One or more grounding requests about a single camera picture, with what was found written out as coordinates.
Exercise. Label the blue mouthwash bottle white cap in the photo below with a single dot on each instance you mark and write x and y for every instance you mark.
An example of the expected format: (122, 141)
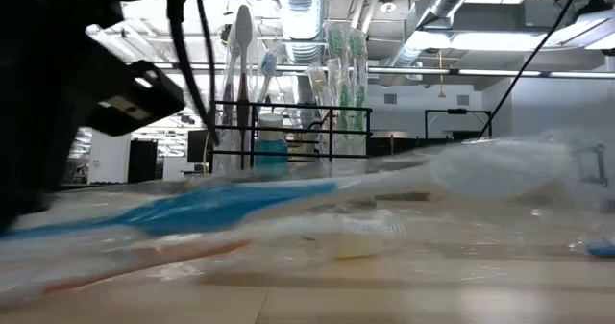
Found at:
(271, 148)

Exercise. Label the black metal stand frame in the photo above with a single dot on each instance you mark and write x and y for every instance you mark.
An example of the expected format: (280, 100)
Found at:
(457, 111)

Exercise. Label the dark desk monitor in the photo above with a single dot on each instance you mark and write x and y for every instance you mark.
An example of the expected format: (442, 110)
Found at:
(197, 146)

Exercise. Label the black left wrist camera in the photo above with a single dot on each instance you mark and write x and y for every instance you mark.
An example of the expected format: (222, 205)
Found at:
(130, 98)

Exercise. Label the tall black cabinet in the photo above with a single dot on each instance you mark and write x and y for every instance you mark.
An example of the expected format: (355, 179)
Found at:
(142, 163)

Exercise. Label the white building column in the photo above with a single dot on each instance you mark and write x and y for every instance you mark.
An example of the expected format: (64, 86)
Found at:
(110, 158)

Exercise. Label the long ceiling light strip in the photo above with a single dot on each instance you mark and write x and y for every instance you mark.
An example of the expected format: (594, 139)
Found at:
(480, 71)

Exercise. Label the rectangular ceiling light panel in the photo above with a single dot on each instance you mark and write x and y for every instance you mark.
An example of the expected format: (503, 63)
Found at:
(490, 40)

